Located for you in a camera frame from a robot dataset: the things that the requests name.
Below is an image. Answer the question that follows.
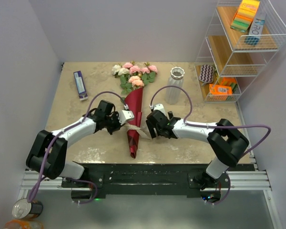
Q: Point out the pink white flower bunch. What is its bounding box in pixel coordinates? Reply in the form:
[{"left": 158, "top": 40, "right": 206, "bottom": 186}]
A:
[{"left": 111, "top": 61, "right": 158, "bottom": 94}]

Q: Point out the white blue tall box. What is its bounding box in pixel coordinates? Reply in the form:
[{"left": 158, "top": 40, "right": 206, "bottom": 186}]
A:
[{"left": 245, "top": 12, "right": 266, "bottom": 46}]

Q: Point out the purple white toothpaste box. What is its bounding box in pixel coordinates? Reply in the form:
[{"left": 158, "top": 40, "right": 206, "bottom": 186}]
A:
[{"left": 73, "top": 71, "right": 88, "bottom": 101}]

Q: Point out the orange packet bottom shelf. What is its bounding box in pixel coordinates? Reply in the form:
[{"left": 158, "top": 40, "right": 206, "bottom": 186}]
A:
[{"left": 209, "top": 84, "right": 233, "bottom": 101}]

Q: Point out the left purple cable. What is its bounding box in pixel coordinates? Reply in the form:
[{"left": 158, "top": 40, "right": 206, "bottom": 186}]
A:
[{"left": 27, "top": 91, "right": 129, "bottom": 203}]

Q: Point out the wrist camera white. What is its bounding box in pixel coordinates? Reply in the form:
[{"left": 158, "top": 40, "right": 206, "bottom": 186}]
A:
[
  {"left": 118, "top": 110, "right": 134, "bottom": 125},
  {"left": 150, "top": 104, "right": 167, "bottom": 117}
]

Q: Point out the white ribbed vase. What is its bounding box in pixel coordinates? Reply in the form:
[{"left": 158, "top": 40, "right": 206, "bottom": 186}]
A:
[{"left": 165, "top": 67, "right": 185, "bottom": 104}]

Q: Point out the white wire shelf rack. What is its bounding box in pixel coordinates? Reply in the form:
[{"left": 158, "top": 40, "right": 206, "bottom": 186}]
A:
[{"left": 195, "top": 0, "right": 286, "bottom": 103}]

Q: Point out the colourful sponge pack top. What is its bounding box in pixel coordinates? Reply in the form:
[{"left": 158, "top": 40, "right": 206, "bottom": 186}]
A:
[{"left": 230, "top": 0, "right": 260, "bottom": 32}]

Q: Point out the aluminium rail frame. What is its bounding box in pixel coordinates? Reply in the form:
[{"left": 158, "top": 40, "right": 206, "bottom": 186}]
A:
[{"left": 16, "top": 100, "right": 283, "bottom": 229}]

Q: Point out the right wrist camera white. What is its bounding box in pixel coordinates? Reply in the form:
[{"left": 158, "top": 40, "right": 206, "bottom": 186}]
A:
[{"left": 150, "top": 104, "right": 167, "bottom": 117}]

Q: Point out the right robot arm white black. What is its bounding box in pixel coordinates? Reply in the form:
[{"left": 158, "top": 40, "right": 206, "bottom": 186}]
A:
[{"left": 146, "top": 110, "right": 249, "bottom": 190}]

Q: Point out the tin can silver lid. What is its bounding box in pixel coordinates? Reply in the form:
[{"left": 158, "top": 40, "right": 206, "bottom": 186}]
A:
[{"left": 12, "top": 198, "right": 43, "bottom": 219}]

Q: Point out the cream ribbon gold lettering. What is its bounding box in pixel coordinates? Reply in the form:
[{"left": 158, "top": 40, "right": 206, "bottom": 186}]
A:
[{"left": 125, "top": 123, "right": 152, "bottom": 140}]

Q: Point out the purple wavy scrub pad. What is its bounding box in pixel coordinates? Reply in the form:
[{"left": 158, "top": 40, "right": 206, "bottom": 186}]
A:
[{"left": 198, "top": 64, "right": 215, "bottom": 86}]

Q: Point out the red wrapping paper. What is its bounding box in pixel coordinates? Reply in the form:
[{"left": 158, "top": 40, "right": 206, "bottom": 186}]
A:
[{"left": 125, "top": 88, "right": 143, "bottom": 158}]

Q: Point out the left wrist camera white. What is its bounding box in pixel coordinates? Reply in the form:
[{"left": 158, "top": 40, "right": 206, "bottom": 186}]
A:
[{"left": 118, "top": 110, "right": 134, "bottom": 125}]

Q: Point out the orange green sponge pack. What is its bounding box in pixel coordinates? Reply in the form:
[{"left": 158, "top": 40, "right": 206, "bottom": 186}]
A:
[{"left": 218, "top": 77, "right": 238, "bottom": 93}]

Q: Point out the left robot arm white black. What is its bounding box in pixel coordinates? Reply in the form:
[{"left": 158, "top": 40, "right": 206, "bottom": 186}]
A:
[{"left": 26, "top": 100, "right": 133, "bottom": 187}]

